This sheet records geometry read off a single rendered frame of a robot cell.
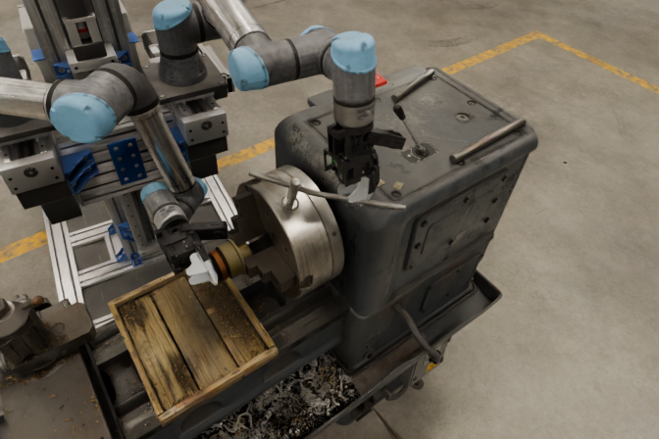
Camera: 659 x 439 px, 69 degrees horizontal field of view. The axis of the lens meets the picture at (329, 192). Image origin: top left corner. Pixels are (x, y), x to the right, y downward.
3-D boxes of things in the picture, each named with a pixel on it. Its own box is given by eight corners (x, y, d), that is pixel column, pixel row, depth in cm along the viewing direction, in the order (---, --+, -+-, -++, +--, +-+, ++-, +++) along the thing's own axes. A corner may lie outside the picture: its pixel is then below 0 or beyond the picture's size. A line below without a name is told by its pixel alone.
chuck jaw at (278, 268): (282, 238, 115) (310, 271, 109) (283, 251, 119) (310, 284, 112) (242, 258, 110) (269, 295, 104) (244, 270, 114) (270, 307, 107)
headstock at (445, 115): (407, 149, 180) (427, 56, 153) (506, 229, 153) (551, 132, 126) (271, 212, 154) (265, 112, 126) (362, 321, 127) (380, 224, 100)
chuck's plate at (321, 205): (272, 205, 142) (284, 140, 116) (329, 293, 130) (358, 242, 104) (261, 210, 140) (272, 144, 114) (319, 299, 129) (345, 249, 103)
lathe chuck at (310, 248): (261, 210, 140) (272, 144, 114) (319, 299, 129) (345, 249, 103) (233, 222, 136) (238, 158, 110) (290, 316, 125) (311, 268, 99)
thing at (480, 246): (379, 281, 241) (407, 149, 180) (446, 355, 214) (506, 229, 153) (278, 343, 214) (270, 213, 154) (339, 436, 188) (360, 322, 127)
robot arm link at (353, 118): (357, 85, 90) (385, 100, 84) (357, 107, 92) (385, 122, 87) (325, 97, 86) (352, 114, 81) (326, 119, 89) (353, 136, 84)
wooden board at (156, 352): (215, 260, 139) (213, 252, 136) (278, 357, 119) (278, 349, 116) (111, 311, 126) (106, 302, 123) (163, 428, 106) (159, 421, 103)
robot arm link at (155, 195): (170, 197, 133) (164, 174, 127) (185, 221, 127) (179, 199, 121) (142, 208, 130) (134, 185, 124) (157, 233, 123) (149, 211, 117)
